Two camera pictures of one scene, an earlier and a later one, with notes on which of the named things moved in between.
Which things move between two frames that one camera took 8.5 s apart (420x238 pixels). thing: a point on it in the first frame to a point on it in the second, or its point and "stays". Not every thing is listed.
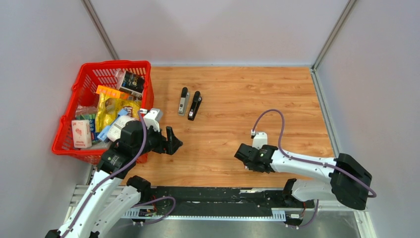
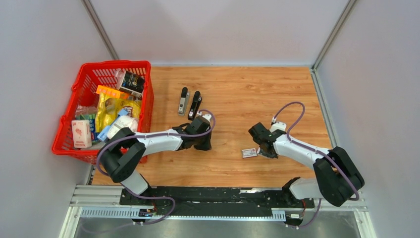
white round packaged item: (115, 132) stays
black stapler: (195, 105) stays
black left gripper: (169, 146) to (207, 146)
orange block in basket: (113, 92) stays
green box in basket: (91, 118) stays
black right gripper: (252, 148) to (271, 155)
